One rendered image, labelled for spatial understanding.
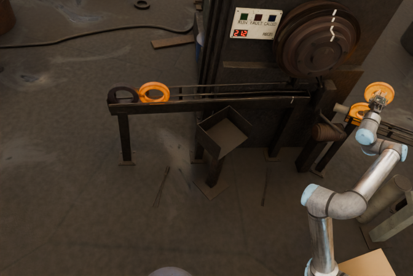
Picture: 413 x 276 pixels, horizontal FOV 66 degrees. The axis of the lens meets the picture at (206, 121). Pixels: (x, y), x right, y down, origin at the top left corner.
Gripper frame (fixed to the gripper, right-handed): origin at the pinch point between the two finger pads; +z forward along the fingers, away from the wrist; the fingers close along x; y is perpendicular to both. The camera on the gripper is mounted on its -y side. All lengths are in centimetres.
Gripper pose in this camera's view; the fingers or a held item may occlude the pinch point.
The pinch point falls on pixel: (380, 91)
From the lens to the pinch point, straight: 216.7
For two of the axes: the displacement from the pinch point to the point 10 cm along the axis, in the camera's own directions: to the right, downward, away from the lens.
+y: 0.0, -4.4, -9.0
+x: -8.7, -4.4, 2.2
